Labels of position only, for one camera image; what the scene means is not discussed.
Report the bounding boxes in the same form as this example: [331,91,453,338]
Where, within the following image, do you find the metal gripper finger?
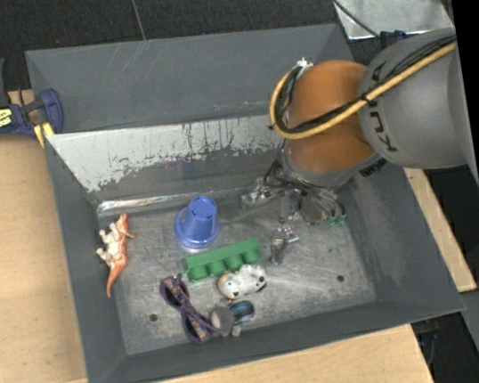
[239,182,280,211]
[264,222,303,267]

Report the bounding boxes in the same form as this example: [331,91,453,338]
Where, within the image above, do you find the white spotted toy dog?
[214,260,272,304]

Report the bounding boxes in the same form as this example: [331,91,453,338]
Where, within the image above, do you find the green toy brick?
[177,235,266,286]

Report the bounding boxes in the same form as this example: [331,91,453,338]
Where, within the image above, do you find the blue plastic cup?
[169,192,226,256]

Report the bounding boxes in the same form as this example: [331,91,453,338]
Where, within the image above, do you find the grey and blue toy figure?
[206,297,260,341]

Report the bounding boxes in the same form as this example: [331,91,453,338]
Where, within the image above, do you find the purple sunglasses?
[158,268,226,349]

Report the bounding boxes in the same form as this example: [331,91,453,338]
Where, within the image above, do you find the grey metal bin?
[23,0,472,383]

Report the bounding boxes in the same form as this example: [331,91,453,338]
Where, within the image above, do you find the orange and white toy dinosaur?
[90,211,146,299]

